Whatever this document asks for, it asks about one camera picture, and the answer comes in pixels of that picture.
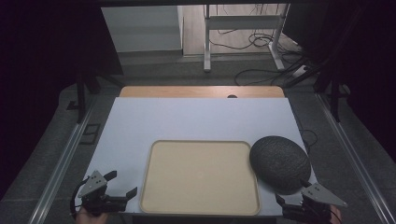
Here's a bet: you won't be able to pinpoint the black floor cables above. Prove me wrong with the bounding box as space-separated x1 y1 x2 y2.
207 4 309 87

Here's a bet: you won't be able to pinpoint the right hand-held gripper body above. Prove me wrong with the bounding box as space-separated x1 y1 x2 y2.
282 182 348 224

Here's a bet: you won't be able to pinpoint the person's right hand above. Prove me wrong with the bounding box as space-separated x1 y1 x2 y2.
330 204 344 224

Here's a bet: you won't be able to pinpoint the dark curtain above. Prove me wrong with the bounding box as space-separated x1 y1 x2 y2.
0 0 124 200
283 0 396 157

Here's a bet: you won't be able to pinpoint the aluminium floor rail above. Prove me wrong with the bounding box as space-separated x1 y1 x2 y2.
27 98 98 224
315 92 396 224

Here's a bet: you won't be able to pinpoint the white desk frame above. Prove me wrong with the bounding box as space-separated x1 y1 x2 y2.
203 3 291 74

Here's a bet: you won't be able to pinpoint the thin black cable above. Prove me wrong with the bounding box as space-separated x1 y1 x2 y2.
299 128 319 154

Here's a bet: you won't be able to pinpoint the black metal stand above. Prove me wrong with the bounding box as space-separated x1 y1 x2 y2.
312 73 351 123
74 69 125 124

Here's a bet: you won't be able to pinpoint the white table cover board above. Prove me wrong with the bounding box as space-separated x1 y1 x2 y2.
83 96 318 217

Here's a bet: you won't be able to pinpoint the beige plastic tray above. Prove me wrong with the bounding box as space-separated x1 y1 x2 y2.
138 139 262 217

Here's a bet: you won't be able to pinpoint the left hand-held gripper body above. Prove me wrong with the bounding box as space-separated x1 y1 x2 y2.
78 170 129 217

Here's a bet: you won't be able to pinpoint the person's left hand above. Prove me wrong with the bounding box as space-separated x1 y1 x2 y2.
74 206 108 224

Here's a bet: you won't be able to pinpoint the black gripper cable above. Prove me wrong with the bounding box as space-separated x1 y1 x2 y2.
70 176 91 218

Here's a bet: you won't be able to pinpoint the white power strip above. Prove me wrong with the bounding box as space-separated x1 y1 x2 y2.
292 64 309 78

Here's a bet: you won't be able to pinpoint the black floor plate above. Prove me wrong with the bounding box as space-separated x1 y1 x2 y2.
78 123 102 146

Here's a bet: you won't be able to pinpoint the white cabinet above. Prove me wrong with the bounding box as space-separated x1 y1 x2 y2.
101 5 185 54

